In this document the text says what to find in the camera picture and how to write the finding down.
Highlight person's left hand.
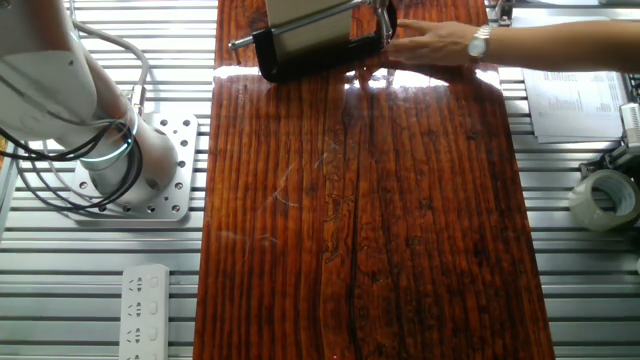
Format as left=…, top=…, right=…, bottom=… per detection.
left=386, top=18, right=481, bottom=69

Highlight glossy brown wooden board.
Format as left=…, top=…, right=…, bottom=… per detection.
left=192, top=0, right=556, bottom=360

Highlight grey robot power cable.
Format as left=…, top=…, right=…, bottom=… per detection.
left=68, top=18, right=151, bottom=117

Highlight black clamp with steel screw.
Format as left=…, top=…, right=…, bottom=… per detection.
left=228, top=0, right=400, bottom=85

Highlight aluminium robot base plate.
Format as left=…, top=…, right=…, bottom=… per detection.
left=67, top=112, right=200, bottom=222

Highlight white power strip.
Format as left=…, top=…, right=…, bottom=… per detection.
left=118, top=263, right=171, bottom=360

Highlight chrome water tap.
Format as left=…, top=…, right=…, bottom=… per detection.
left=367, top=0, right=397, bottom=47

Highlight clear tape roll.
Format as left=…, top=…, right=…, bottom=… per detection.
left=568, top=168, right=640, bottom=233

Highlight silver ribbed camera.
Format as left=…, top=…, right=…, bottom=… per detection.
left=619, top=102, right=640, bottom=146

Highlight printed paper sheets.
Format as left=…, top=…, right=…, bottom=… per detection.
left=519, top=14, right=629, bottom=145

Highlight grey metal fixture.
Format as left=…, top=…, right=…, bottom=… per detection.
left=579, top=142, right=640, bottom=180

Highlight black cable bundle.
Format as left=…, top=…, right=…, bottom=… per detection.
left=0, top=119, right=145, bottom=215

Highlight silver wristwatch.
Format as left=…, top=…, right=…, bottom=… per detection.
left=466, top=24, right=495, bottom=60

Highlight person's left forearm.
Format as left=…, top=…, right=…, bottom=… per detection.
left=487, top=18, right=640, bottom=75

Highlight aluminium frame bracket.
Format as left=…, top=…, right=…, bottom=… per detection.
left=487, top=0, right=515, bottom=27

